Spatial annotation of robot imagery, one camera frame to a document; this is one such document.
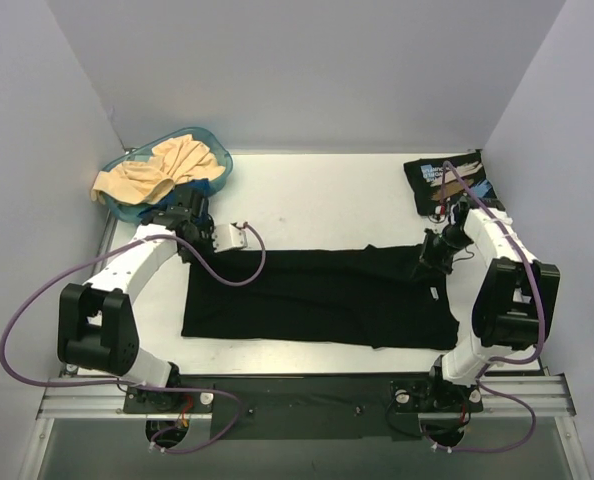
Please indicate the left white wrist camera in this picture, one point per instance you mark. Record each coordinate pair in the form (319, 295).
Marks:
(229, 237)

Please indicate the folded black printed t shirt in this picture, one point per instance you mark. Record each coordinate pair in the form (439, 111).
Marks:
(425, 175)

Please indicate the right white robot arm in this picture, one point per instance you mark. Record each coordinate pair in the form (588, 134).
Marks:
(513, 311)

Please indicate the aluminium frame rail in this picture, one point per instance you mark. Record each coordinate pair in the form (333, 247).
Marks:
(82, 400)

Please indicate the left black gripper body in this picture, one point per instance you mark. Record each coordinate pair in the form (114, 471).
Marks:
(193, 238)

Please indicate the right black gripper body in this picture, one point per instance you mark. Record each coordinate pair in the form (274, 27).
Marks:
(431, 253)

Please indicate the beige t shirt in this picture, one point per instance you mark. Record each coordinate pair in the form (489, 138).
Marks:
(173, 162)

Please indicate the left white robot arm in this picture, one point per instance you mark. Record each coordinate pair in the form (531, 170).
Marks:
(96, 326)

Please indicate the blue t shirt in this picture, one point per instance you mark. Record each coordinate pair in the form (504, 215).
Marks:
(204, 185)

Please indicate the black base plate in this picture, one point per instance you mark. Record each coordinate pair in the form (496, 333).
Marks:
(321, 424)

